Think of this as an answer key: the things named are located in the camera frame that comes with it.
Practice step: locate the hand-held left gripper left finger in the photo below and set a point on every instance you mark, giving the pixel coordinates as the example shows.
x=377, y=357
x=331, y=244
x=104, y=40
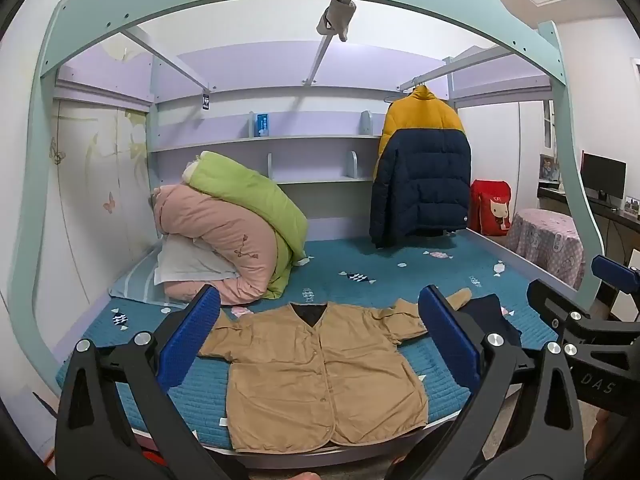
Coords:
x=192, y=322

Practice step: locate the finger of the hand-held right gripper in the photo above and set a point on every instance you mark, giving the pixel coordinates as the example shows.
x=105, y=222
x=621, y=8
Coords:
x=547, y=302
x=615, y=269

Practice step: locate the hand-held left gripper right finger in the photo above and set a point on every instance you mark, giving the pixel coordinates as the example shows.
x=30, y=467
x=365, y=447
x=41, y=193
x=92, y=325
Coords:
x=447, y=332

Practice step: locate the tan button jacket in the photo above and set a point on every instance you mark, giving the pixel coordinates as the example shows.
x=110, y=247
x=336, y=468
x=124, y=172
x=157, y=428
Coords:
x=310, y=360

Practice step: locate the person's right forearm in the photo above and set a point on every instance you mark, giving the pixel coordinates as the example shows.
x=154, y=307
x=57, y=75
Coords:
x=605, y=450

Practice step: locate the dark desk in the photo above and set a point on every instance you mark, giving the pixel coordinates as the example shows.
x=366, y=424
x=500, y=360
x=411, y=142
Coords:
x=620, y=227

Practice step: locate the navy folded garment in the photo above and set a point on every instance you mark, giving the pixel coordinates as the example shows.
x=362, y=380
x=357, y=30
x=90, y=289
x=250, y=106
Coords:
x=492, y=312

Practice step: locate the white pillow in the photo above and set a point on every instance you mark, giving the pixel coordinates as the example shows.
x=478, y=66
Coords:
x=185, y=262

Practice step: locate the table with pink patterned cloth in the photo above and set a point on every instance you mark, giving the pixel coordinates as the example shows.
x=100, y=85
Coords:
x=545, y=240

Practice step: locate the light blue striped pillow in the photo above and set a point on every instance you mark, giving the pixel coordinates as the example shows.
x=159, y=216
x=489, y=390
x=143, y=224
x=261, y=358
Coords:
x=135, y=280

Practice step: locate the black computer monitor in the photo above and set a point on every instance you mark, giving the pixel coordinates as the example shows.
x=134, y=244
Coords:
x=602, y=175

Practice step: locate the pink quilt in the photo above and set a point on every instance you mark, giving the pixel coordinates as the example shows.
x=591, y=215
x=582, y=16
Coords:
x=215, y=230

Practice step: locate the teal quilted bed mat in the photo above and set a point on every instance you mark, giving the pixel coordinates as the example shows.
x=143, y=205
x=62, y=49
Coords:
x=360, y=260

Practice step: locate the green quilt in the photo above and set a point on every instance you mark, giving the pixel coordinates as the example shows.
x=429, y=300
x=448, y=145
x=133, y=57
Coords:
x=240, y=195

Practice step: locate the yellow and navy puffer jacket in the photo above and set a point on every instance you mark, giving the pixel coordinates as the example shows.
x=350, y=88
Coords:
x=420, y=175

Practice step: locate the lavender shelf unit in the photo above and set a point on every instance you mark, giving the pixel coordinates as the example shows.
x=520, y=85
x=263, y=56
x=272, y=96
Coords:
x=300, y=150

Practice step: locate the small blue box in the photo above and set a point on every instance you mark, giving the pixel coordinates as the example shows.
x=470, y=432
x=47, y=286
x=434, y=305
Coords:
x=262, y=125

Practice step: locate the hanging dark tag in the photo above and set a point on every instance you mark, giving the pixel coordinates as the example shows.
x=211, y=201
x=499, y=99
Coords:
x=207, y=101

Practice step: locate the teal bunk bed frame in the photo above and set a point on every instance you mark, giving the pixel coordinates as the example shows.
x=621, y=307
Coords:
x=250, y=5

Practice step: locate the grey cloth on rail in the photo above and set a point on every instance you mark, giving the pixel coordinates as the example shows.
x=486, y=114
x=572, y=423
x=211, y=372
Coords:
x=337, y=15

